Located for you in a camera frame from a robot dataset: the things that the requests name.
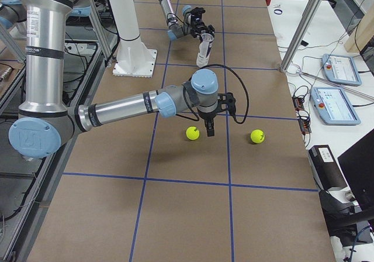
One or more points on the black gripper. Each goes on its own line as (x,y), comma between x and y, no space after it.
(199,26)
(208,117)

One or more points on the far yellow tennis ball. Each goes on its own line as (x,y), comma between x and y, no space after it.
(257,136)

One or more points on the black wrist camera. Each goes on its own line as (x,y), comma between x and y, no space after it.
(196,14)
(226,102)

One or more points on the yellow Wilson tennis ball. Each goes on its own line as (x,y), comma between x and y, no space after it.
(192,133)

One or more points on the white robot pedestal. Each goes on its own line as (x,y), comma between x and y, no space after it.
(133,57)

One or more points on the black monitor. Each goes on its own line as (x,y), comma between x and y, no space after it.
(357,167)

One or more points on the lower teach pendant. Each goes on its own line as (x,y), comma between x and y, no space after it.
(333,106)

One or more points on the upper teach pendant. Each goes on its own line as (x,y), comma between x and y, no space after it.
(341,69)

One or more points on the black box on table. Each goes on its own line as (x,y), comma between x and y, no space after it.
(325,168)

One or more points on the white blue tennis ball can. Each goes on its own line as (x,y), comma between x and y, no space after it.
(205,46)

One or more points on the aluminium frame post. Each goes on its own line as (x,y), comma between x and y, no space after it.
(307,16)

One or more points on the teach pendant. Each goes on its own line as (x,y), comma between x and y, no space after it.
(333,106)
(341,69)

